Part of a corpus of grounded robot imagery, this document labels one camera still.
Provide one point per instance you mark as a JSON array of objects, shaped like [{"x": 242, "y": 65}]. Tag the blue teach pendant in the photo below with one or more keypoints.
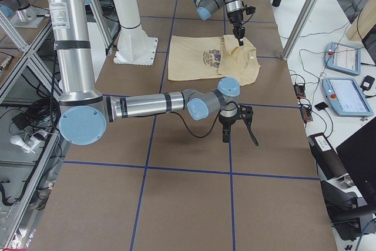
[
  {"x": 345, "y": 97},
  {"x": 343, "y": 58}
]

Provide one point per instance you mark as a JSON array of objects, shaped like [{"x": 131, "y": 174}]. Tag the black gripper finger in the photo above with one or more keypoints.
[
  {"x": 236, "y": 31},
  {"x": 226, "y": 134},
  {"x": 240, "y": 35}
]

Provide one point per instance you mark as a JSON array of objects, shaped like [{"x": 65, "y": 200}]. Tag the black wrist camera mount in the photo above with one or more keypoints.
[
  {"x": 246, "y": 115},
  {"x": 250, "y": 10}
]

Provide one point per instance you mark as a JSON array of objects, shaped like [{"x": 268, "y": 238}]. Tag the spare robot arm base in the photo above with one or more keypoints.
[{"x": 22, "y": 14}]

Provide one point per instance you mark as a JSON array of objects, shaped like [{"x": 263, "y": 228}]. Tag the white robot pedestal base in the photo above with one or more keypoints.
[{"x": 134, "y": 46}]

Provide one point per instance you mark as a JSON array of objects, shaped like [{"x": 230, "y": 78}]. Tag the near blue teach pendant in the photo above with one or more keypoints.
[{"x": 345, "y": 97}]

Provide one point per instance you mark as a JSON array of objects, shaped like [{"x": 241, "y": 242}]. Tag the far orange terminal box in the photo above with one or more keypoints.
[{"x": 300, "y": 91}]

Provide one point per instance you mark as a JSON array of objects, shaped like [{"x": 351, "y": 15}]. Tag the near orange terminal box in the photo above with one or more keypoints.
[{"x": 306, "y": 113}]

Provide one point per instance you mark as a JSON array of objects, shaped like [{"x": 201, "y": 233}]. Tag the orange terminal box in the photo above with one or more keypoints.
[
  {"x": 300, "y": 91},
  {"x": 306, "y": 113}
]

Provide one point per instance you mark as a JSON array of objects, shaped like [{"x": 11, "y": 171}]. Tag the beige long-sleeve printed shirt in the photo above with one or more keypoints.
[{"x": 212, "y": 57}]

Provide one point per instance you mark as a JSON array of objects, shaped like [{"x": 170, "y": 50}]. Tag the aluminium frame post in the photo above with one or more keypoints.
[{"x": 298, "y": 28}]

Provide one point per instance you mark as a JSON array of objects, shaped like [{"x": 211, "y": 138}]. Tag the far blue teach pendant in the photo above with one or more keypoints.
[{"x": 343, "y": 58}]

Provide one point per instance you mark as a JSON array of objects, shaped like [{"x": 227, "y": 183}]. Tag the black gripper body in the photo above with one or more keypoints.
[
  {"x": 235, "y": 17},
  {"x": 227, "y": 123}
]

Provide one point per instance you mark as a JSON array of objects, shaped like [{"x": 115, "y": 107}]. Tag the black monitor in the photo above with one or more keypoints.
[{"x": 357, "y": 153}]

